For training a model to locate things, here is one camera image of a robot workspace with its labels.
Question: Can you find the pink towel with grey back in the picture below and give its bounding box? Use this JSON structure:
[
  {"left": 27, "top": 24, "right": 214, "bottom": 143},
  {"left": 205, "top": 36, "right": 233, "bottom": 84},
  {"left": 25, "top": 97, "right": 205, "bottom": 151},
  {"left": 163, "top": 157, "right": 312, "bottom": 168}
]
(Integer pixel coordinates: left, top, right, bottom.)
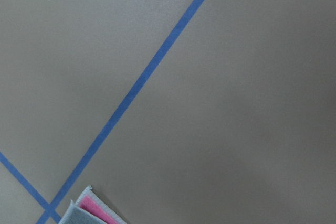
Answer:
[{"left": 58, "top": 186, "right": 126, "bottom": 224}]

